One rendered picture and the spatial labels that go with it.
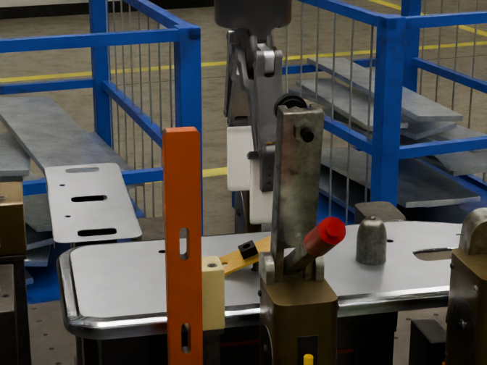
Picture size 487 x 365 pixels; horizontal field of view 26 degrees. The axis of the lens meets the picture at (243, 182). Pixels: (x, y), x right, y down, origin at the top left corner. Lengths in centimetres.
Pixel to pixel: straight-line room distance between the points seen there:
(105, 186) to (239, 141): 31
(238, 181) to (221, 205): 316
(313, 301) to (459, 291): 14
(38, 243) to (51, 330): 146
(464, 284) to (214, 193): 349
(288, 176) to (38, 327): 86
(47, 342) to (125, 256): 52
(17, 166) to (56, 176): 176
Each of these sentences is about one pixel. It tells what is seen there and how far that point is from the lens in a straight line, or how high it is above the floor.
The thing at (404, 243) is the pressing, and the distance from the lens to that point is 119.
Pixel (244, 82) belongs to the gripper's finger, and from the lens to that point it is 101.
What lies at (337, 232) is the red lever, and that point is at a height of 114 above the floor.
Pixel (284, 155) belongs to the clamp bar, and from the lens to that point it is 89.
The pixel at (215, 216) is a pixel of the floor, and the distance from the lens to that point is 416.
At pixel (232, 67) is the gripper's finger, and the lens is 106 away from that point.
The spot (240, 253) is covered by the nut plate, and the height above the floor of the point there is 102.
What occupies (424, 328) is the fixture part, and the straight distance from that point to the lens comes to 119.
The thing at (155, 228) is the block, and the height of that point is 98.
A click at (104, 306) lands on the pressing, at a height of 100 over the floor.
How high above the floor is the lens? 143
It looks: 18 degrees down
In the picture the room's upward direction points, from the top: straight up
